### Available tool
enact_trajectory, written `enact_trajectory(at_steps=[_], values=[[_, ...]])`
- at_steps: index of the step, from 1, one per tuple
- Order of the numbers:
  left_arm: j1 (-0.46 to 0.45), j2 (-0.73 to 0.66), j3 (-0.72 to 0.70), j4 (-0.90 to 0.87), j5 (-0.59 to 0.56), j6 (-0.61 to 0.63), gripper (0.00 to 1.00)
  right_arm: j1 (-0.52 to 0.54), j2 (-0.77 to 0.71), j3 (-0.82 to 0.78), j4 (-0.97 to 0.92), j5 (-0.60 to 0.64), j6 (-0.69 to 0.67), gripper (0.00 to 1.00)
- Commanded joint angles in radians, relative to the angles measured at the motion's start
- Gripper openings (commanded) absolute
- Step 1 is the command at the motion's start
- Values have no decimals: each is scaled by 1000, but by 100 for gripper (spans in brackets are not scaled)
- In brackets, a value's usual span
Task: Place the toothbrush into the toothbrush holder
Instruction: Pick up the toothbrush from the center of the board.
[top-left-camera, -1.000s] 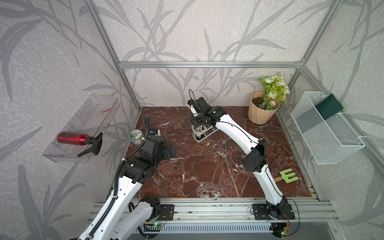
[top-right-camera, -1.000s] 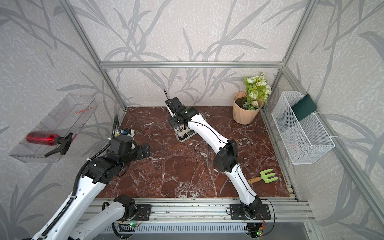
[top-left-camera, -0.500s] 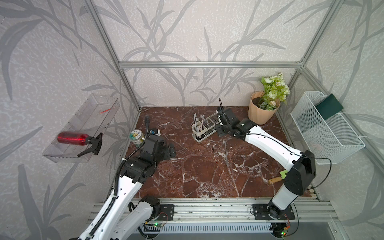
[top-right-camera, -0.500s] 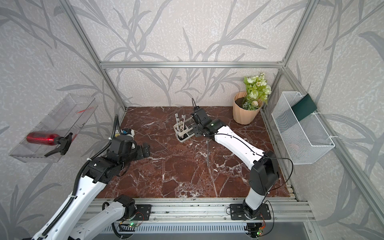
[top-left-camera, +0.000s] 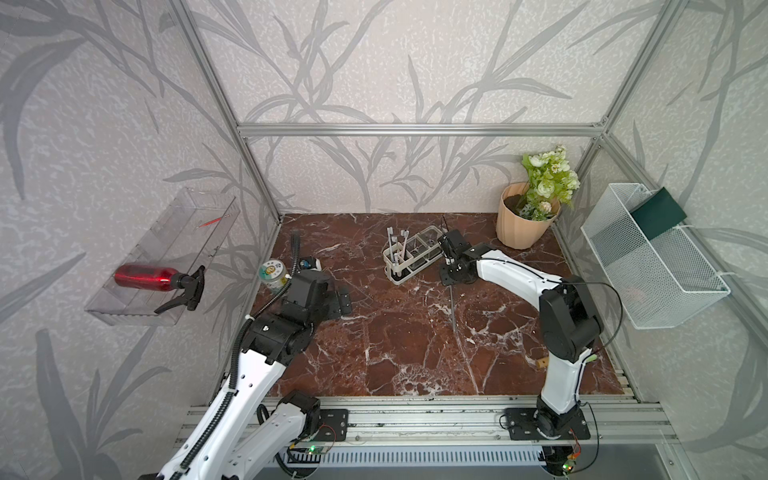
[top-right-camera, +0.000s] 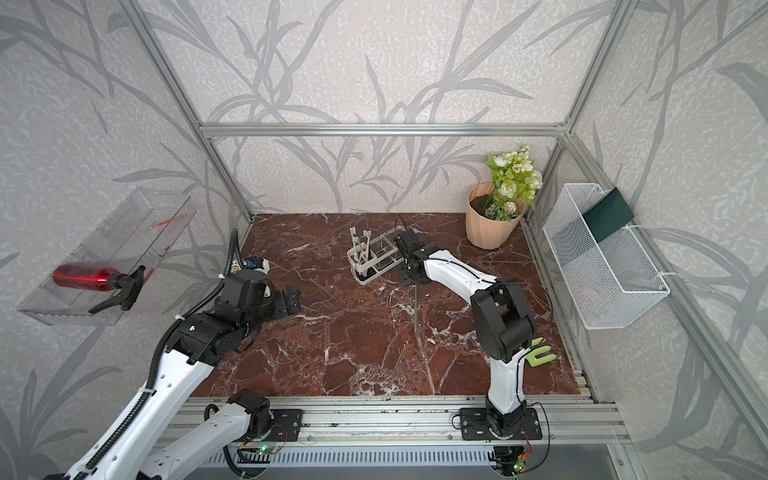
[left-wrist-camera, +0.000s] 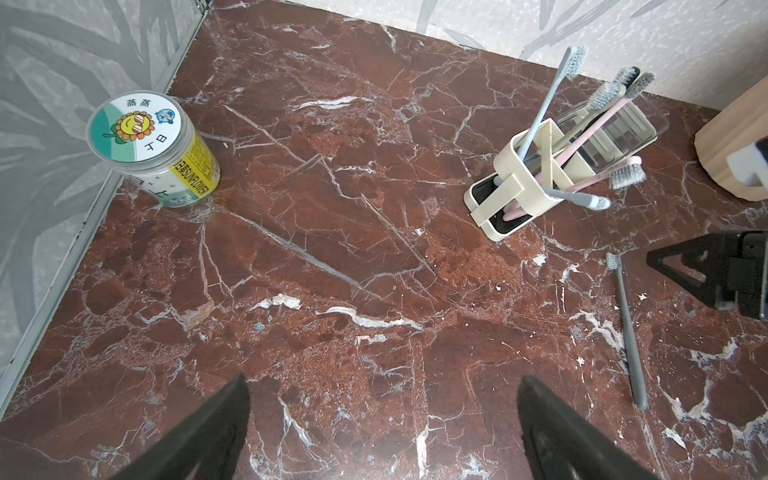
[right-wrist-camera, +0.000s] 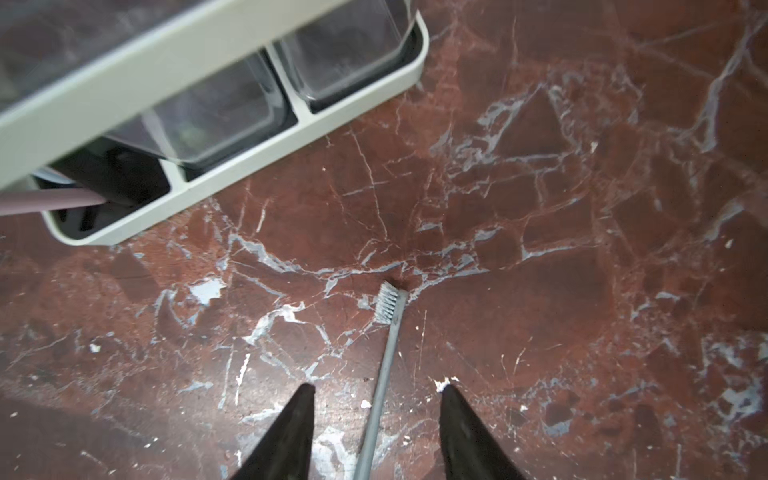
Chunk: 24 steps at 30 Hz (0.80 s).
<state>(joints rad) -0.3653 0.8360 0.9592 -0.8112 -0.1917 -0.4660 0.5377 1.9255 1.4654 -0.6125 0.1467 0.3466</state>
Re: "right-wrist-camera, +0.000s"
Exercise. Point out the pink toothbrush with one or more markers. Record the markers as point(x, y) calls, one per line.
point(34, 201)

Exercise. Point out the dark grey toothbrush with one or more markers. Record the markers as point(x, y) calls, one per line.
point(390, 306)

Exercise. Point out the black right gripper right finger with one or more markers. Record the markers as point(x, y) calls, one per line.
point(469, 450)

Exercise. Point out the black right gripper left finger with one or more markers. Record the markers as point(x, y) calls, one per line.
point(285, 450)

